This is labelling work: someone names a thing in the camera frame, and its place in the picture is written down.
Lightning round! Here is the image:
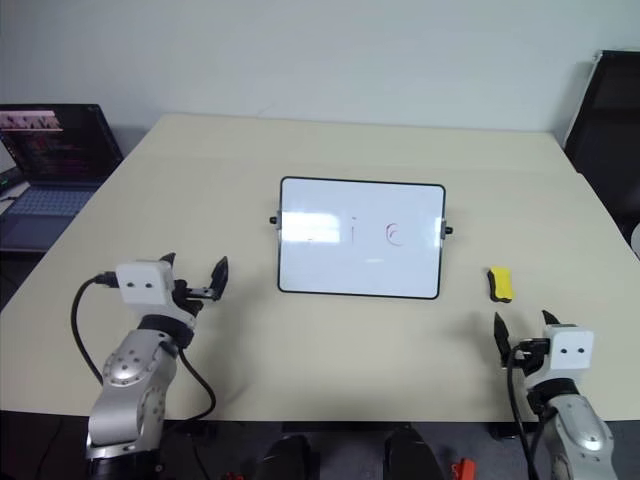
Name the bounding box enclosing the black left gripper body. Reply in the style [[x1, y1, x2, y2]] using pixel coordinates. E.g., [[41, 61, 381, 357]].
[[171, 279, 214, 317]]

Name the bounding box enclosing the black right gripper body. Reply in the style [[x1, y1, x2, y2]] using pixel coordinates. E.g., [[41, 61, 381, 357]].
[[508, 336, 552, 377]]

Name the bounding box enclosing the yellow and black eraser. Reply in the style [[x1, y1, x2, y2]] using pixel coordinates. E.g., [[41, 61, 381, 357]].
[[485, 265, 518, 304]]

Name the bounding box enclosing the white rounded object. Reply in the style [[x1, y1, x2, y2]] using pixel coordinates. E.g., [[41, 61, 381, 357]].
[[626, 214, 640, 262]]

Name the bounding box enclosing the red plastic object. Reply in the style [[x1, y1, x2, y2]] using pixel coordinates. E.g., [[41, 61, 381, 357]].
[[450, 457, 477, 480]]

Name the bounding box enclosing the small black-framed whiteboard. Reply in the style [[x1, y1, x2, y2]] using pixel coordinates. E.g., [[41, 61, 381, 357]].
[[267, 175, 454, 302]]

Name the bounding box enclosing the dark rounded shape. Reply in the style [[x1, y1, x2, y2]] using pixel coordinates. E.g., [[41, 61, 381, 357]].
[[382, 425, 445, 480], [258, 434, 322, 480]]

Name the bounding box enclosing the open dark laptop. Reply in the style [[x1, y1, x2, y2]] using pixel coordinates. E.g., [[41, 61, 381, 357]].
[[0, 103, 125, 252]]

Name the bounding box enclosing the black office chair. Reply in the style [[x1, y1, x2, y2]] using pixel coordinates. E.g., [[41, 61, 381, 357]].
[[563, 49, 640, 237]]

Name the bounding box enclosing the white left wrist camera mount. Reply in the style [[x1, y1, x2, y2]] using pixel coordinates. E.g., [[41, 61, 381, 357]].
[[115, 259, 176, 306]]

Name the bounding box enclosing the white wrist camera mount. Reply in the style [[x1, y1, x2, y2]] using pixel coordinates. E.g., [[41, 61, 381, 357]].
[[543, 323, 596, 372], [115, 259, 176, 306]]

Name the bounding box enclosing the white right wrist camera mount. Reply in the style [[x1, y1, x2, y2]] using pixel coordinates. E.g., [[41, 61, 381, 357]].
[[543, 323, 596, 372]]

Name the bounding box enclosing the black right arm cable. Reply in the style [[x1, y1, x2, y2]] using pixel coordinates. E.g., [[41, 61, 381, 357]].
[[506, 357, 546, 480]]

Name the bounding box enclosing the black under-table frame bar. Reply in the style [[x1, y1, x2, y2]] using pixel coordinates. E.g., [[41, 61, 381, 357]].
[[281, 422, 417, 434]]

